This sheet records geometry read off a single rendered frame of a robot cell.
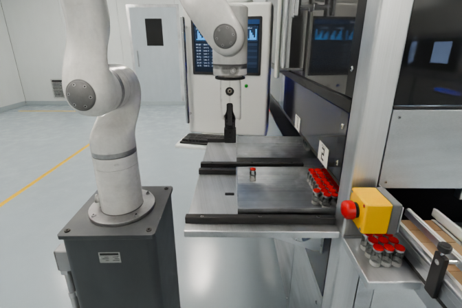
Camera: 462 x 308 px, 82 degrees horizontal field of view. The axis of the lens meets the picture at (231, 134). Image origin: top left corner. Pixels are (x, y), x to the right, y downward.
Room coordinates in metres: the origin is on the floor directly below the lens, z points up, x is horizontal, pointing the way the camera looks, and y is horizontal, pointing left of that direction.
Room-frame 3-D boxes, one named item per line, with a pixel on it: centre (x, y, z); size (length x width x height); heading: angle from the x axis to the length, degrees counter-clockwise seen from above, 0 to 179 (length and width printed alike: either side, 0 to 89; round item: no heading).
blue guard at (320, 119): (1.57, -0.29, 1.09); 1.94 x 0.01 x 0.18; 179
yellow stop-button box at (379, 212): (0.49, -0.30, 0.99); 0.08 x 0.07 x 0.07; 89
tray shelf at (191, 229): (0.91, -0.12, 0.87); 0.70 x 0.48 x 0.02; 179
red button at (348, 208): (0.49, -0.26, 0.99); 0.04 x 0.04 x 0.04; 89
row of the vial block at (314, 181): (0.74, -0.28, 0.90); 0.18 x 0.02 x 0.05; 0
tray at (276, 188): (0.74, -0.19, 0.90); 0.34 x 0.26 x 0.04; 90
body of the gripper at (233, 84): (0.67, 0.00, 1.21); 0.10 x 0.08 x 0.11; 179
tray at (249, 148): (1.08, -0.19, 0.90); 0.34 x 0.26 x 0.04; 89
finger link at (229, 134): (0.65, 0.00, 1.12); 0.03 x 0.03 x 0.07; 89
